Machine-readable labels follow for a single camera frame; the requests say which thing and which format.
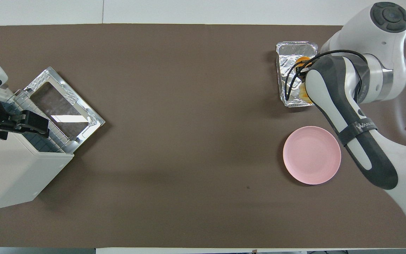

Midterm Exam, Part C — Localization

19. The aluminium foil tray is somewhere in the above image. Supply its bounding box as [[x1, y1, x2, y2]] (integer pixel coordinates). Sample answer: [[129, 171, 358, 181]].
[[276, 41, 324, 108]]

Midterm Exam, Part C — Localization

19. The golden sliced bread loaf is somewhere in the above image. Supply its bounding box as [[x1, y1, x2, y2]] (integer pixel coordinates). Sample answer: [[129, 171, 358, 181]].
[[294, 56, 313, 104]]

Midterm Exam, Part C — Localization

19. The glass oven door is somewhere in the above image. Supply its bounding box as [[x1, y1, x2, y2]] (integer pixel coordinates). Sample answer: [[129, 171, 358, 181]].
[[25, 66, 105, 147]]

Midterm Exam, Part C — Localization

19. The white toaster oven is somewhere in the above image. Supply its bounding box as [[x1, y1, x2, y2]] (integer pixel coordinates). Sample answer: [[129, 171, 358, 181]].
[[0, 85, 75, 211]]

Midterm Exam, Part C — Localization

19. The pink round plate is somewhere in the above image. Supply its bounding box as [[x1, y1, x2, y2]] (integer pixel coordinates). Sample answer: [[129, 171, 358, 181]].
[[283, 126, 342, 185]]

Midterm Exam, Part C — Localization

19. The brown table mat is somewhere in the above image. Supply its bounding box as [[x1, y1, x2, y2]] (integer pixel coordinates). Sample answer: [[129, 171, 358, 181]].
[[0, 24, 406, 248]]

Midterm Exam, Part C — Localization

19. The metal oven wire rack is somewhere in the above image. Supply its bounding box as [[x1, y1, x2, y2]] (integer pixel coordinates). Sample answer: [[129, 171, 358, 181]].
[[12, 90, 72, 153]]

